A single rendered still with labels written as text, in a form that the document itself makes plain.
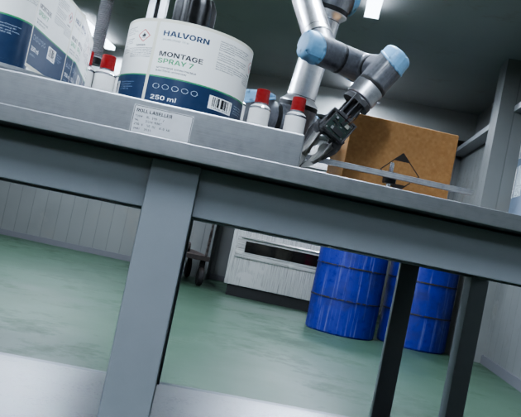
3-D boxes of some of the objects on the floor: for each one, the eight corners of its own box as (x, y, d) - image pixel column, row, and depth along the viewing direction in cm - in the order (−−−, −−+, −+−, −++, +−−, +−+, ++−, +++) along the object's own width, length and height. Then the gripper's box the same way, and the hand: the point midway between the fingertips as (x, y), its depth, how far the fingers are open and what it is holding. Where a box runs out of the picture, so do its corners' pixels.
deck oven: (215, 294, 776) (254, 107, 784) (230, 288, 899) (264, 127, 907) (358, 325, 759) (396, 134, 767) (354, 314, 882) (386, 150, 891)
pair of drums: (454, 361, 614) (475, 255, 617) (303, 328, 626) (324, 224, 630) (438, 348, 693) (456, 254, 697) (304, 319, 706) (323, 227, 709)
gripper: (349, 83, 162) (289, 151, 160) (377, 110, 162) (317, 177, 161) (341, 90, 170) (284, 155, 169) (368, 115, 171) (312, 179, 169)
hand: (302, 163), depth 168 cm, fingers closed, pressing on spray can
